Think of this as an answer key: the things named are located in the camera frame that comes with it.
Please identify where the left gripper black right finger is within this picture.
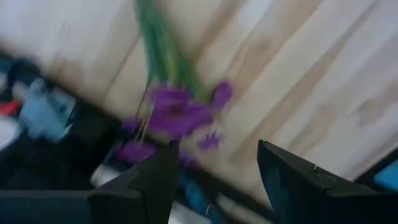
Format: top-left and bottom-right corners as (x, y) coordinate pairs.
(257, 139), (398, 224)

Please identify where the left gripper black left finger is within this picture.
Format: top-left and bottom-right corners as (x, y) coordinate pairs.
(0, 142), (180, 224)

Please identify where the purple flower bunch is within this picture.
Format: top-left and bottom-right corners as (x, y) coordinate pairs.
(116, 0), (234, 169)

